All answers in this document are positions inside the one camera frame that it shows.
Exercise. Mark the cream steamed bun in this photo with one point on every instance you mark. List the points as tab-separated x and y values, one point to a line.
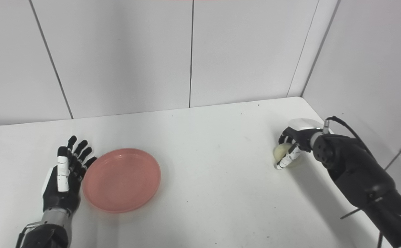
280	151

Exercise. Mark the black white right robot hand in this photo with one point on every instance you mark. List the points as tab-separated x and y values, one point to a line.
302	137

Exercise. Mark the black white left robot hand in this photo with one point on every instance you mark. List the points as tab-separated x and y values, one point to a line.
57	199

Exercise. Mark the pink round plate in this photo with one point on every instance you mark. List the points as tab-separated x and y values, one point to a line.
121	181

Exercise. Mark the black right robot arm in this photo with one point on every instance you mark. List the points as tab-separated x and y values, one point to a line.
359	172

